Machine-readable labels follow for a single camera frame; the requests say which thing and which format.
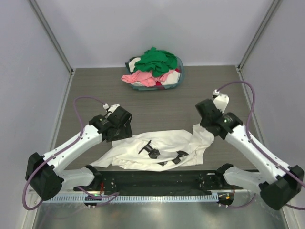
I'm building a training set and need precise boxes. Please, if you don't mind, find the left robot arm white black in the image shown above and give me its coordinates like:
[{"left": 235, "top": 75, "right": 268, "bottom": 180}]
[{"left": 26, "top": 104, "right": 132, "bottom": 201}]

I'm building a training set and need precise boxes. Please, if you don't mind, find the aluminium corner post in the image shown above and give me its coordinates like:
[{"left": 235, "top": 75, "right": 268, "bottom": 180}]
[
  {"left": 28, "top": 0, "right": 73, "bottom": 75},
  {"left": 236, "top": 0, "right": 283, "bottom": 72}
]

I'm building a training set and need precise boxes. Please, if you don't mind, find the white t-shirt robot print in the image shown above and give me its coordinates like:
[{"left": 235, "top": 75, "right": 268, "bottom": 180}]
[{"left": 91, "top": 124, "right": 214, "bottom": 172}]

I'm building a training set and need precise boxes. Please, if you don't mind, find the green t-shirt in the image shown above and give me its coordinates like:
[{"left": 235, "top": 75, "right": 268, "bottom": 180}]
[{"left": 134, "top": 47, "right": 178, "bottom": 78}]

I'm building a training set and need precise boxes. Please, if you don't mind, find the red t-shirt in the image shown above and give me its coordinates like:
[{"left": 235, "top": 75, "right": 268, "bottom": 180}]
[{"left": 155, "top": 69, "right": 181, "bottom": 86}]

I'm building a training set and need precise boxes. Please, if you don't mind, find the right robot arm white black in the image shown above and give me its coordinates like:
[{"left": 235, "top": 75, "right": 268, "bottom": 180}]
[{"left": 195, "top": 99, "right": 305, "bottom": 210}]

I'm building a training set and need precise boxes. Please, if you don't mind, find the white t-shirt in basket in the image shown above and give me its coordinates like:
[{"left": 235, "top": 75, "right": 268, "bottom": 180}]
[{"left": 127, "top": 57, "right": 181, "bottom": 86}]

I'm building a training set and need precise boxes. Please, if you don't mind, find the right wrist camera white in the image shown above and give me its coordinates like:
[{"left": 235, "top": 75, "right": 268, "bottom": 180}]
[{"left": 213, "top": 89, "right": 229, "bottom": 114}]

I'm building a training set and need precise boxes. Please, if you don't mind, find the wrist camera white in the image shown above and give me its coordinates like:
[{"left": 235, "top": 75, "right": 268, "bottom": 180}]
[
  {"left": 103, "top": 103, "right": 120, "bottom": 113},
  {"left": 213, "top": 89, "right": 229, "bottom": 114}
]

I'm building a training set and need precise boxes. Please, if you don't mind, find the white slotted cable duct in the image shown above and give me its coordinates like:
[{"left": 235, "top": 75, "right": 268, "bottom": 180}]
[{"left": 44, "top": 193, "right": 219, "bottom": 204}]

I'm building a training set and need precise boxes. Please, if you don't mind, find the pink t-shirt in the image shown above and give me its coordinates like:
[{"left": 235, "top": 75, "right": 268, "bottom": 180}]
[{"left": 121, "top": 70, "right": 173, "bottom": 87}]

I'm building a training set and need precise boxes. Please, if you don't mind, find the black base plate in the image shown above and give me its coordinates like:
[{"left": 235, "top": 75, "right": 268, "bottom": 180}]
[{"left": 81, "top": 170, "right": 242, "bottom": 195}]

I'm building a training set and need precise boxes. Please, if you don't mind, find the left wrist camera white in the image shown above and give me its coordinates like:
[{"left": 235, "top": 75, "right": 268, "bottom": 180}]
[{"left": 103, "top": 103, "right": 120, "bottom": 113}]

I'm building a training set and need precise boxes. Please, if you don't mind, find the left aluminium corner post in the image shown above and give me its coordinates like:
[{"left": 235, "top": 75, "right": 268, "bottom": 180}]
[{"left": 28, "top": 0, "right": 73, "bottom": 75}]

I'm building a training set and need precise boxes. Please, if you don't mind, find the teal laundry basket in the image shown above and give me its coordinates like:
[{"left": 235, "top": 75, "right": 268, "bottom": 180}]
[{"left": 124, "top": 55, "right": 185, "bottom": 92}]

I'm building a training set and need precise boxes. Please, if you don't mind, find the right aluminium corner post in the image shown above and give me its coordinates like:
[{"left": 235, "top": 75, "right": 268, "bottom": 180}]
[{"left": 236, "top": 0, "right": 283, "bottom": 72}]

